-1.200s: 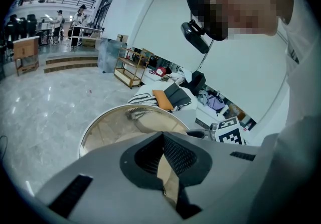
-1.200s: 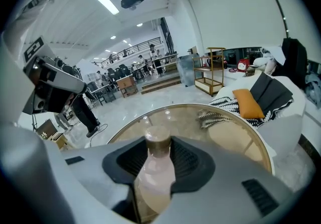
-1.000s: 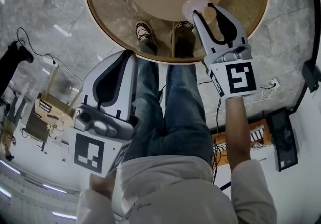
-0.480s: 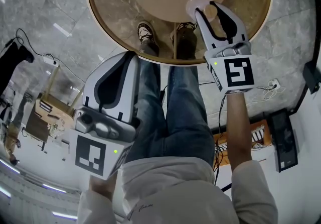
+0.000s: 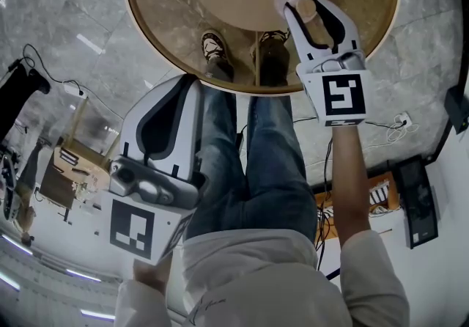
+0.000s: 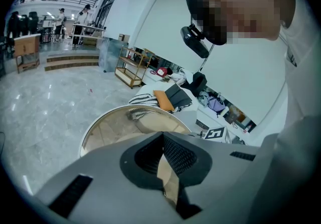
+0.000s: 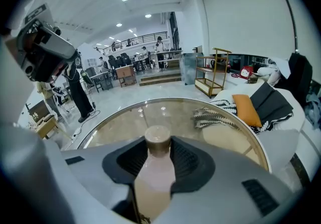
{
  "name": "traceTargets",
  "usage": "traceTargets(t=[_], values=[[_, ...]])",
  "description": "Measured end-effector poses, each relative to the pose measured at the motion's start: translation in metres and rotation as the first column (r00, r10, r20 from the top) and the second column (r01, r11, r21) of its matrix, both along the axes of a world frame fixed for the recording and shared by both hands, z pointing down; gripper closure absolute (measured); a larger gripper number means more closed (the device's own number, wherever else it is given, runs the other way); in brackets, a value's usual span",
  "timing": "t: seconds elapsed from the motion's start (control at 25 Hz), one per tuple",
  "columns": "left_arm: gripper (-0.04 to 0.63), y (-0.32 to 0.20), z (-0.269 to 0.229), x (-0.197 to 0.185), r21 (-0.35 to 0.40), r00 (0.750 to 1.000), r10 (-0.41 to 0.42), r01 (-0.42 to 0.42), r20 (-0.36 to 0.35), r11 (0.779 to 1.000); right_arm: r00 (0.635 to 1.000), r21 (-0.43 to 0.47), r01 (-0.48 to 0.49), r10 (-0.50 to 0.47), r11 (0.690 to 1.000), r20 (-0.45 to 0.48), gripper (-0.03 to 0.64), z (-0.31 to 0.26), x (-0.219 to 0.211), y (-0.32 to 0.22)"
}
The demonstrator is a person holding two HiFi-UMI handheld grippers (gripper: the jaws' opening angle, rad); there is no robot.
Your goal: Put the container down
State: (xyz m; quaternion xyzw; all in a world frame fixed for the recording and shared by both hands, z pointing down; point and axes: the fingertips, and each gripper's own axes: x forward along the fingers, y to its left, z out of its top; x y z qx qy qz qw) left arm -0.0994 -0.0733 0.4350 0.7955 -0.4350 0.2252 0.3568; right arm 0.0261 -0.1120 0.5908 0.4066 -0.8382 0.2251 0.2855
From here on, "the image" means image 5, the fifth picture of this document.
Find person's light grey sweatshirt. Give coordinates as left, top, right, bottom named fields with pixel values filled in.
left=115, top=228, right=411, bottom=327

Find black flat electronic device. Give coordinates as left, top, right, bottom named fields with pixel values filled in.
left=394, top=156, right=440, bottom=249

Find black cable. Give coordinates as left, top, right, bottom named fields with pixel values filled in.
left=22, top=43, right=70, bottom=84

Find orange sofa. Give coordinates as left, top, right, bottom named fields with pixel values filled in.
left=314, top=171, right=400, bottom=242

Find white cable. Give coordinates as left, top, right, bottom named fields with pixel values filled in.
left=386, top=116, right=421, bottom=143

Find person's right forearm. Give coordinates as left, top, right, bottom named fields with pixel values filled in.
left=329, top=125, right=373, bottom=246

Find person's left shoe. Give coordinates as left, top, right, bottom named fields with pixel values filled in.
left=200, top=30, right=235, bottom=81

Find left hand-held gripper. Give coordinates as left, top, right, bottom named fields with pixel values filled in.
left=100, top=75, right=210, bottom=266

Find person's blue jeans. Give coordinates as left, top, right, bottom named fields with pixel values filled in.
left=182, top=87, right=318, bottom=242

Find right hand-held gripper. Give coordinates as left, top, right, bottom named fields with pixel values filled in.
left=284, top=0, right=369, bottom=128

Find person's shoe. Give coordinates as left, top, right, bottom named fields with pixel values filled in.
left=251, top=30, right=290, bottom=87
left=200, top=30, right=235, bottom=81

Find person's left forearm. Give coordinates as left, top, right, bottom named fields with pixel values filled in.
left=132, top=255, right=173, bottom=297

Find person's right shoe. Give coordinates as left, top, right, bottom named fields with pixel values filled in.
left=251, top=30, right=290, bottom=87

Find black box device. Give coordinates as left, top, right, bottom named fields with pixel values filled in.
left=445, top=85, right=469, bottom=134

